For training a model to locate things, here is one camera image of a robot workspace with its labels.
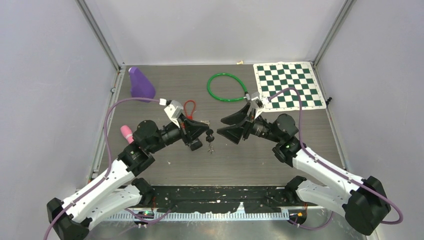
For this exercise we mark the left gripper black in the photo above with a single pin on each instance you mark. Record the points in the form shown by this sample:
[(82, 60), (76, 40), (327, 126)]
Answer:
[(188, 128)]

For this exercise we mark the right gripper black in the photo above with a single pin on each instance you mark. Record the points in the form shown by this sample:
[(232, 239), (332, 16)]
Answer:
[(234, 132)]

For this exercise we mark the black Kaijing padlock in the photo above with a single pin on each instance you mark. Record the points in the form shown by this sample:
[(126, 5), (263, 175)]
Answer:
[(195, 144)]

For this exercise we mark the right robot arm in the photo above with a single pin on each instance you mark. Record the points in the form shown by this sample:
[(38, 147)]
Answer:
[(328, 169)]

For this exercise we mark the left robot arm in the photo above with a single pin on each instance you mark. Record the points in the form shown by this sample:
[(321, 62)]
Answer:
[(119, 187)]

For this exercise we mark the green white chessboard mat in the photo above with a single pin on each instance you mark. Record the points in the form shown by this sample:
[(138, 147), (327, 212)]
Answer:
[(273, 77)]

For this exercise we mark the purple plastic cone block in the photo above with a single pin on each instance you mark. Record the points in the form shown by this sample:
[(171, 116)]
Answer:
[(140, 86)]

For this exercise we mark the pink marker pen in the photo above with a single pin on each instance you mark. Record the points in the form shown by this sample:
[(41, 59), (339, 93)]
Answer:
[(127, 133)]

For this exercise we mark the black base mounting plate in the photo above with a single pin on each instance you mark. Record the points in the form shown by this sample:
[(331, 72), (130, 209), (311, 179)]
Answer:
[(220, 199)]

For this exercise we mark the red cable padlock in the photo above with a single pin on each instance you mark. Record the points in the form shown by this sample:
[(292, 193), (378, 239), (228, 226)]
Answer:
[(189, 107)]

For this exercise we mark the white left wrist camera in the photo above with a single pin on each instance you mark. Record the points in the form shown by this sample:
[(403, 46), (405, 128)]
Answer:
[(173, 110)]

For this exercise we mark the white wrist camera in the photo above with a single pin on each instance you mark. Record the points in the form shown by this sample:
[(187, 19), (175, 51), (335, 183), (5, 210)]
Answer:
[(173, 110), (258, 103)]

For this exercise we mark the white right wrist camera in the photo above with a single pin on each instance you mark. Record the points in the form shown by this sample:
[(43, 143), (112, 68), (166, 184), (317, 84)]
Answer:
[(258, 103)]

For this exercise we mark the green cable lock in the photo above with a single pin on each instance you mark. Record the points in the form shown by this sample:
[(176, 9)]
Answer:
[(227, 88)]

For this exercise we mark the aluminium frame rail front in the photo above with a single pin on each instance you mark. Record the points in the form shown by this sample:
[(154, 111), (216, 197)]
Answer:
[(99, 204)]

